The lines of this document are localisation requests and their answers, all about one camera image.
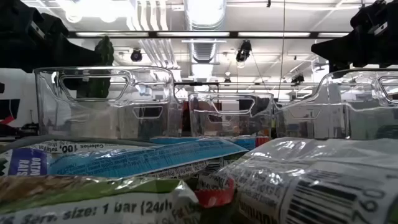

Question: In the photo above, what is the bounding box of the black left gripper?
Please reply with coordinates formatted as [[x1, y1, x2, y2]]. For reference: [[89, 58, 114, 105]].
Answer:
[[12, 14, 103, 73]]

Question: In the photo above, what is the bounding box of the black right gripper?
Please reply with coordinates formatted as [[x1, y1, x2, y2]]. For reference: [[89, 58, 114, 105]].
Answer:
[[312, 0, 398, 68]]

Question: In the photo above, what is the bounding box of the light blue granola bar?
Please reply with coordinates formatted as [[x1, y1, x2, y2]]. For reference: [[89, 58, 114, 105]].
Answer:
[[150, 136, 257, 152]]

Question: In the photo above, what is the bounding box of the green granola bar packet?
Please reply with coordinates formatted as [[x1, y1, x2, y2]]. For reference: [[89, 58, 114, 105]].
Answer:
[[0, 174, 236, 224]]

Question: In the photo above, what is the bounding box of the clear plastic bin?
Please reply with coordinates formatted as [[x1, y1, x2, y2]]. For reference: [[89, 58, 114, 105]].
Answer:
[[33, 65, 184, 141], [188, 91, 275, 139], [274, 67, 398, 141]]

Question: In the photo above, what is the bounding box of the black rig crossbar with lights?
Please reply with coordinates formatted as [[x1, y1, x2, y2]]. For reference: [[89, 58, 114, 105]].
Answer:
[[67, 30, 398, 39]]

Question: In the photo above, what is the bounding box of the blue snack bar bottom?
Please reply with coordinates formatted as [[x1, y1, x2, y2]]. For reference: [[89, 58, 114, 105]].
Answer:
[[217, 136, 398, 224]]

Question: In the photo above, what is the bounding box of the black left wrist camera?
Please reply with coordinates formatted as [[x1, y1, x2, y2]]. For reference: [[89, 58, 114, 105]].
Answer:
[[30, 22, 47, 39]]

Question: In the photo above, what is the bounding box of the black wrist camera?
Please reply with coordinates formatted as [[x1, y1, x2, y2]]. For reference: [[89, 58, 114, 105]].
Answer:
[[368, 21, 389, 37], [30, 22, 47, 39]]

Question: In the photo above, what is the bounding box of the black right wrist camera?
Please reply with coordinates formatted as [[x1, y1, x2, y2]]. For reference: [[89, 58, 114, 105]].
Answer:
[[368, 21, 389, 37]]

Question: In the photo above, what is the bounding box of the thin black hanging cable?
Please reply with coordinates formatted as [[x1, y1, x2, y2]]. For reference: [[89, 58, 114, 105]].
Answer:
[[277, 0, 286, 100]]

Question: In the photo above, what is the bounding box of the black overhead camera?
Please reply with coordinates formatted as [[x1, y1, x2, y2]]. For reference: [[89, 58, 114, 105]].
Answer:
[[235, 39, 252, 63]]

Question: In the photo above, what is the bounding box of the silver ventilation duct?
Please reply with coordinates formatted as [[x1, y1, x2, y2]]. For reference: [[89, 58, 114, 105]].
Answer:
[[183, 0, 228, 63]]

